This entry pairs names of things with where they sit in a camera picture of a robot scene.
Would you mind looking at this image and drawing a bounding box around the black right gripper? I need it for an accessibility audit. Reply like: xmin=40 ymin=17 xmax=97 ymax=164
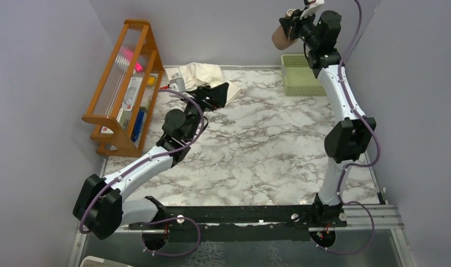
xmin=281 ymin=8 xmax=319 ymax=51

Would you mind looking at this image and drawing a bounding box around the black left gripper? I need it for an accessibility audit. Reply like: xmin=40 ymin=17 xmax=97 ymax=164
xmin=178 ymin=82 xmax=228 ymax=141

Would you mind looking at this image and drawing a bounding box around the yellow brown bear towel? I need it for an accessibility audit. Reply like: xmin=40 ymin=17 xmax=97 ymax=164
xmin=271 ymin=26 xmax=297 ymax=51

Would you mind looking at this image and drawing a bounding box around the cream white towel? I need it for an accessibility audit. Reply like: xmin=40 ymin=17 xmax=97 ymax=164
xmin=165 ymin=62 xmax=242 ymax=105

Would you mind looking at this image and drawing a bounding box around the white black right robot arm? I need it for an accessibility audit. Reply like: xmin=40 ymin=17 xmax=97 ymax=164
xmin=280 ymin=9 xmax=376 ymax=226

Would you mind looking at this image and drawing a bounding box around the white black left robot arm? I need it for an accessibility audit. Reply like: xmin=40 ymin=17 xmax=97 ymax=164
xmin=72 ymin=82 xmax=229 ymax=240

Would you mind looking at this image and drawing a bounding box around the green perforated plastic basket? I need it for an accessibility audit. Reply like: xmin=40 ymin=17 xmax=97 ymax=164
xmin=280 ymin=54 xmax=326 ymax=96

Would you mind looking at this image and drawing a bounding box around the blue item in rack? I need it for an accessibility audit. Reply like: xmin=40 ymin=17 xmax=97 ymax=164
xmin=131 ymin=108 xmax=145 ymax=142

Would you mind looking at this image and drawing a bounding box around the wooden rack with rods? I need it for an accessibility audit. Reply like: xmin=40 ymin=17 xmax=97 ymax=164
xmin=82 ymin=19 xmax=165 ymax=157

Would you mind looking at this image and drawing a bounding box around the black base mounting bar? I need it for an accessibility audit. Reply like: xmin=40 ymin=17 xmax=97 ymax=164
xmin=128 ymin=205 xmax=347 ymax=243

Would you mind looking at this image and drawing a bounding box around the white tray corner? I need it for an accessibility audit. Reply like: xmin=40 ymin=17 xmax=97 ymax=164
xmin=80 ymin=256 xmax=132 ymax=267

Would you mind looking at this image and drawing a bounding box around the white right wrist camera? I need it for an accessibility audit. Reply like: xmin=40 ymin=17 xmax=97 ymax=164
xmin=285 ymin=0 xmax=325 ymax=19

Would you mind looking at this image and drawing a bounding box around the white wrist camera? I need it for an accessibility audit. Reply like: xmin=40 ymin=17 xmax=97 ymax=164
xmin=168 ymin=77 xmax=187 ymax=94
xmin=285 ymin=0 xmax=325 ymax=19

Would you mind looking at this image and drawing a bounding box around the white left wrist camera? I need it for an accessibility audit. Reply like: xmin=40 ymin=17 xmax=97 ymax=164
xmin=168 ymin=77 xmax=187 ymax=94

